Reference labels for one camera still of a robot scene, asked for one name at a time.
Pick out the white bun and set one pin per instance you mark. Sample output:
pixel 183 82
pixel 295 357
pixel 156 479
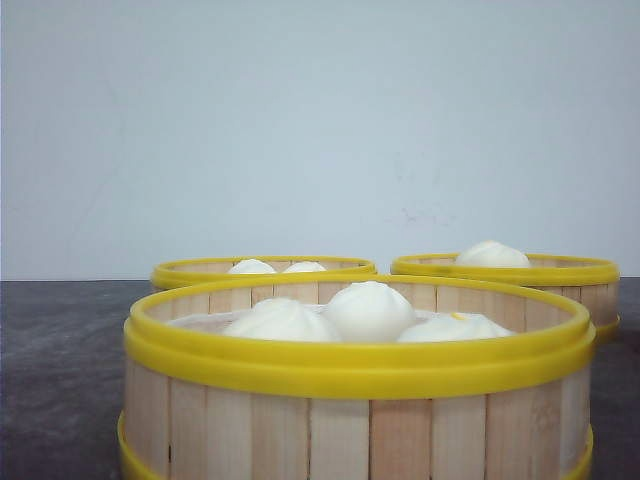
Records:
pixel 369 312
pixel 251 266
pixel 492 254
pixel 305 267
pixel 454 326
pixel 283 319

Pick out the middle white bun front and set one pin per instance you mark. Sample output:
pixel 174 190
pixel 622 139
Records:
pixel 369 312

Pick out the left white bun front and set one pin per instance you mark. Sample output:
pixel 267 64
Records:
pixel 283 319

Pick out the right white bun front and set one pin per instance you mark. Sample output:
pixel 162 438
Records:
pixel 454 326

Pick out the white bun back right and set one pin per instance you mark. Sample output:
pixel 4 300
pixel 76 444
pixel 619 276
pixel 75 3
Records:
pixel 492 254

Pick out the front bamboo steamer basket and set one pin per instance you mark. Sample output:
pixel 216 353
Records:
pixel 203 406

